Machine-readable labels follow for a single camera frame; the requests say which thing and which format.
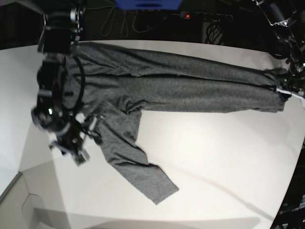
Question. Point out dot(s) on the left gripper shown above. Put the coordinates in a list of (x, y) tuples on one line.
[(292, 85)]

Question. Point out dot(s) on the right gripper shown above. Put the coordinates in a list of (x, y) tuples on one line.
[(72, 141)]

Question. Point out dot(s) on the grey long-sleeve t-shirt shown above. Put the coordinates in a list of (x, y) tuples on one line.
[(121, 83)]

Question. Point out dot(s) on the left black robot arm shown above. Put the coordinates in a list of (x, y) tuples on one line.
[(282, 16)]

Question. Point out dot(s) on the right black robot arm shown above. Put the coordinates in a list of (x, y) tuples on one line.
[(58, 41)]

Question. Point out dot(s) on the grey side table panel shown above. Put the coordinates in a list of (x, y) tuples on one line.
[(16, 208)]

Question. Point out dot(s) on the black power strip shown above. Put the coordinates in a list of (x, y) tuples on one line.
[(206, 16)]

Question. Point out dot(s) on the blue plastic box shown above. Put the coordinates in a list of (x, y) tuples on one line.
[(148, 4)]

